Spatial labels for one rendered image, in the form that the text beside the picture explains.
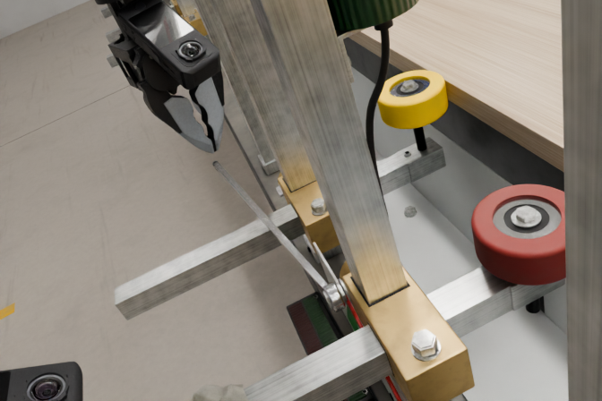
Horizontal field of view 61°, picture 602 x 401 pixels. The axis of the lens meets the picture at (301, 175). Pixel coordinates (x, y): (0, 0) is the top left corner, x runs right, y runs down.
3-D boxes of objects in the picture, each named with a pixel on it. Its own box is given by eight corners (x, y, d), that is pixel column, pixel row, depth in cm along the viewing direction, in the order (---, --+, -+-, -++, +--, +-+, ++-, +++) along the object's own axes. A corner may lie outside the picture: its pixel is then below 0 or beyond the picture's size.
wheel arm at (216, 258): (130, 326, 61) (112, 303, 59) (129, 307, 64) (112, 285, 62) (447, 171, 66) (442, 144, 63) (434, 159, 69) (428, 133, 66)
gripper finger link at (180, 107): (196, 141, 65) (164, 78, 60) (219, 153, 61) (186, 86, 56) (176, 155, 64) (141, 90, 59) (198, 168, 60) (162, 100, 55)
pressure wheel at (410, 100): (451, 181, 61) (436, 98, 55) (387, 181, 65) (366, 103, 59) (461, 141, 67) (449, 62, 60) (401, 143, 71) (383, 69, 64)
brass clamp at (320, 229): (313, 259, 61) (300, 228, 58) (280, 200, 72) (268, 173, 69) (359, 235, 62) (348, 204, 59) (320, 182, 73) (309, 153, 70)
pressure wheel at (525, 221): (525, 364, 41) (515, 268, 35) (467, 298, 48) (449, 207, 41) (608, 319, 42) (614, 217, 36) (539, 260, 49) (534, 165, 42)
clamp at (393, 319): (417, 419, 38) (405, 381, 35) (346, 297, 49) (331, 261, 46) (483, 383, 39) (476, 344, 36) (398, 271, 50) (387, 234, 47)
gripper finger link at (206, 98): (216, 128, 67) (185, 64, 61) (240, 140, 62) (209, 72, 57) (196, 141, 65) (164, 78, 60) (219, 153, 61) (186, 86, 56)
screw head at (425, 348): (420, 366, 36) (417, 356, 35) (406, 344, 37) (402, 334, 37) (446, 353, 36) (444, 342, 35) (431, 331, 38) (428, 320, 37)
